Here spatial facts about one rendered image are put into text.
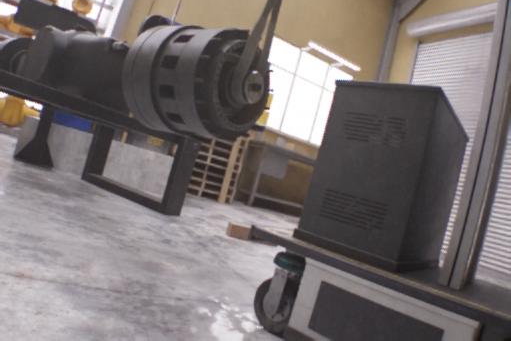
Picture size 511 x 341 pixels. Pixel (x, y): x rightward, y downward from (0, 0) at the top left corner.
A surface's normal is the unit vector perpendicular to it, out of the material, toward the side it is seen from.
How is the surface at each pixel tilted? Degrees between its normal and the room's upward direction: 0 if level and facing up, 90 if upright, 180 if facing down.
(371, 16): 90
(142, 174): 90
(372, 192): 90
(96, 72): 90
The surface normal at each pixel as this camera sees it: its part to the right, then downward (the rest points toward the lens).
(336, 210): -0.61, -0.22
